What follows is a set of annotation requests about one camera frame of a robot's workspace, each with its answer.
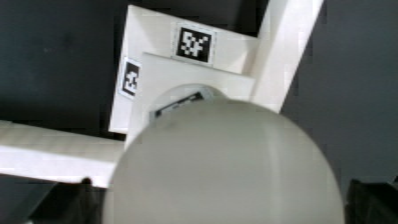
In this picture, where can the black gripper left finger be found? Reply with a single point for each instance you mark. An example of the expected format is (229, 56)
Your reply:
(48, 202)

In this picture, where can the white lamp bulb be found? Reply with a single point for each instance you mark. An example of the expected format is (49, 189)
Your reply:
(220, 167)

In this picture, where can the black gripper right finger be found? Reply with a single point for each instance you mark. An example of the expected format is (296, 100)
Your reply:
(371, 203)

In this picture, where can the white table border fence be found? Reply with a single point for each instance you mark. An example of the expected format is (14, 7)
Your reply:
(62, 156)

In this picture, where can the white lamp base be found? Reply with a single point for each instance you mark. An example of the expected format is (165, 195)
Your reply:
(181, 58)

